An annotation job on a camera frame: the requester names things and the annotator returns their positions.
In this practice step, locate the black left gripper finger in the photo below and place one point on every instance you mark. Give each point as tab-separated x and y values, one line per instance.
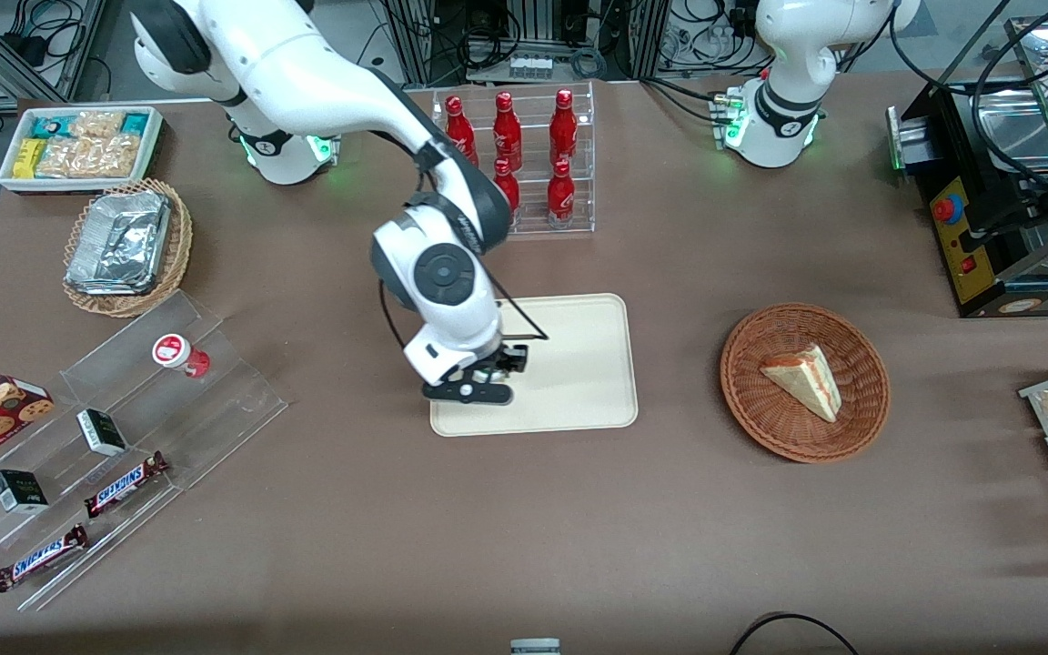
973	238

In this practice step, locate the white snack bin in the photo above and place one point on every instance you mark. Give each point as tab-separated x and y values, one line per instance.
10	177

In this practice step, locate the snickers bar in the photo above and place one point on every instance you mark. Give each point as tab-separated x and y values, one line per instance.
126	483
39	558

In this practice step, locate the yellow snack packet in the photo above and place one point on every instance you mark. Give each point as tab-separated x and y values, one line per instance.
29	158

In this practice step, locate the teal snack packet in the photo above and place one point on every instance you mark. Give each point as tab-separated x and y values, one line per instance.
134	125
53	126

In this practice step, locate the clear cracker bag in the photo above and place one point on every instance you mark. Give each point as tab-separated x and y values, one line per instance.
96	124
92	157

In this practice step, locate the red gum bottle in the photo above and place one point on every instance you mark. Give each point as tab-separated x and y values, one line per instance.
176	354

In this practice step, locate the clear acrylic stepped display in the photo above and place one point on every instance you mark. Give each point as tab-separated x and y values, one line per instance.
206	409

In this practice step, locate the red cola bottle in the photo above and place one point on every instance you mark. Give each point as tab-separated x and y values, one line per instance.
563	127
507	132
462	127
509	186
560	196

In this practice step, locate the white power strip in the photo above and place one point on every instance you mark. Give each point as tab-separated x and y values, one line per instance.
530	66

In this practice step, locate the clear acrylic bottle rack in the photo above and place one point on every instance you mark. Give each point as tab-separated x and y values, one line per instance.
579	146

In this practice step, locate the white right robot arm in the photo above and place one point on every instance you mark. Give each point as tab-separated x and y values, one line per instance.
333	82

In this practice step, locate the small black box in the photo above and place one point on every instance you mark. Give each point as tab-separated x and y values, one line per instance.
18	491
102	432

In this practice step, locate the small grey device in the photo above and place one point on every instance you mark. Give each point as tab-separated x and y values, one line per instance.
535	647

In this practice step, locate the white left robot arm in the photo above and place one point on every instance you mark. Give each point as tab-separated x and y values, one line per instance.
783	91

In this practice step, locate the triangular sandwich slice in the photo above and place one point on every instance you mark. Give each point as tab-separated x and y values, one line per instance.
806	380

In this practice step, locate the brown round wicker basket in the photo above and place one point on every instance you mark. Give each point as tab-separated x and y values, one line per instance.
760	409

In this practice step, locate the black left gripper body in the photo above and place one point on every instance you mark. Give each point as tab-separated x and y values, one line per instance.
1038	207

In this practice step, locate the black machine with yellow panel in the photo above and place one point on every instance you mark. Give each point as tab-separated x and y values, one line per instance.
1024	282

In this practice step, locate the silver foil trays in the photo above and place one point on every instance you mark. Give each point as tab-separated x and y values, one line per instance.
119	241

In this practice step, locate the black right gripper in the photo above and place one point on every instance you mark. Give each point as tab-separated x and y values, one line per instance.
498	363

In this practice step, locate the light oval wicker basket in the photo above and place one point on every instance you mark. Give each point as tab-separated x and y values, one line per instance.
180	241

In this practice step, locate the cream plastic tray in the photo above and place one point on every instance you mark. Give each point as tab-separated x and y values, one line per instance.
579	364

